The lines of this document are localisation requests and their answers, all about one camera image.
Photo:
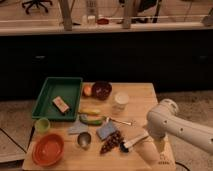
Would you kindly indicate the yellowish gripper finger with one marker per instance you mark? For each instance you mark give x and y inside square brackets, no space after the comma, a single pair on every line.
[160,145]

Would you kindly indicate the brown pine cone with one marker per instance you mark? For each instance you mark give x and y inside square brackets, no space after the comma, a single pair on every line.
[112,141]

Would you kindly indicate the white paper cup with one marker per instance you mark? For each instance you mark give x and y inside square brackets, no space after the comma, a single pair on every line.
[121,99]

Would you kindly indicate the metal spoon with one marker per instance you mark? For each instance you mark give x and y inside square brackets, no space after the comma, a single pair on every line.
[119,121]

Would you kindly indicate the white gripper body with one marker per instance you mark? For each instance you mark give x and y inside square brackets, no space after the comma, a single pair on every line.
[158,138]

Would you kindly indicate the white black dish brush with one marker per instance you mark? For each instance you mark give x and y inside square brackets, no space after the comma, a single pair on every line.
[126,145]

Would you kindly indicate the wooden block sponge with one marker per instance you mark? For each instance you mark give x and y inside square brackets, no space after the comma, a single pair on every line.
[60,104]

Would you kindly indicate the red object on shelf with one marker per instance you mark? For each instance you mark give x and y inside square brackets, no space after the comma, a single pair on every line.
[102,21]

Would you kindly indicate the orange plastic bowl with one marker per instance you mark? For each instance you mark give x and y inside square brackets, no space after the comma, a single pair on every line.
[48,150]

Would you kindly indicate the green cucumber toy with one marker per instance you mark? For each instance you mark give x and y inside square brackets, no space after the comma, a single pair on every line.
[85,120]

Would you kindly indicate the grey blue cloth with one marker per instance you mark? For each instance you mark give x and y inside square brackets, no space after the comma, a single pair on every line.
[77,128]

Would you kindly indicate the yellow banana toy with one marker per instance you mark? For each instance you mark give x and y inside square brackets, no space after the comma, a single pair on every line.
[89,111]

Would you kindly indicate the black office chair base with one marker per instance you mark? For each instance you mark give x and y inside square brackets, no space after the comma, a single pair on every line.
[28,4]

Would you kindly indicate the green plastic tray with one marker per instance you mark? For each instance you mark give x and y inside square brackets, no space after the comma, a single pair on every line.
[68,88]

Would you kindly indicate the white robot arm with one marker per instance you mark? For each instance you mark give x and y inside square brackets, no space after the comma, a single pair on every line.
[162,119]

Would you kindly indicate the dark maroon bowl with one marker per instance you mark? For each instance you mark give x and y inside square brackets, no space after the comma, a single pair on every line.
[101,90]

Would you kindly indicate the small metal cup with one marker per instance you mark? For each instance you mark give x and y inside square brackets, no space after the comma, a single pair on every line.
[84,140]

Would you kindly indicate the orange fruit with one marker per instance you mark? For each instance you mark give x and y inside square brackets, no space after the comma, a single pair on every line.
[87,90]

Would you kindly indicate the small green cup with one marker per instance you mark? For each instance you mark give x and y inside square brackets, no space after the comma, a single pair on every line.
[42,125]

